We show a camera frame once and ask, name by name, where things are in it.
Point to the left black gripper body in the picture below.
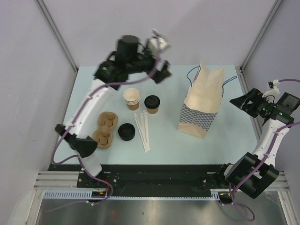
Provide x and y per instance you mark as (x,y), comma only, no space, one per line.
(160,73)

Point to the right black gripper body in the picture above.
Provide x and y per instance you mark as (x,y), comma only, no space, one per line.
(260,105)

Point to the black cup lid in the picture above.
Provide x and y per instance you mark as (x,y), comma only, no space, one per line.
(152,102)

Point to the checkered paper takeout bag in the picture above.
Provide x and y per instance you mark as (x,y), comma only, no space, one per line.
(203,101)

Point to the stack of paper cups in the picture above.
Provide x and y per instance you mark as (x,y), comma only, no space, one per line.
(132,98)

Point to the brown paper coffee cup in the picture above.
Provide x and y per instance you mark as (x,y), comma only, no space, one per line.
(152,110)

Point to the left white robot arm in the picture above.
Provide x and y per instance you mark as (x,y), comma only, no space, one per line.
(130,57)

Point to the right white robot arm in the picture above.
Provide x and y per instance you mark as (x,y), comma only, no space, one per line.
(255,171)

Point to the wrapped straw right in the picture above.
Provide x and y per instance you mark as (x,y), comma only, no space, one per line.
(146,129)

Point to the wrapped straw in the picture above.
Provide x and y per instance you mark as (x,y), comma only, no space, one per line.
(139,126)
(146,129)

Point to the wrapped straw middle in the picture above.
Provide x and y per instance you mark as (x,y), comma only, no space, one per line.
(144,130)

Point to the wrapped straw left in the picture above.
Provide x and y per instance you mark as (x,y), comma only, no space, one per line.
(139,126)

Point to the stack of black lids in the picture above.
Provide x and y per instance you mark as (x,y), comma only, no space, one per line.
(126,131)

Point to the brown cardboard cup carrier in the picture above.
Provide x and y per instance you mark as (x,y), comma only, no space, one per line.
(106,123)

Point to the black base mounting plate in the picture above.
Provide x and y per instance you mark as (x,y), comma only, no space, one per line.
(170,180)

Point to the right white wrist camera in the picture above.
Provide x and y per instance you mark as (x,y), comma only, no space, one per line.
(273,89)

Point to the white cable duct rail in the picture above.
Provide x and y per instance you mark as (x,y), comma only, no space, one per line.
(97,195)

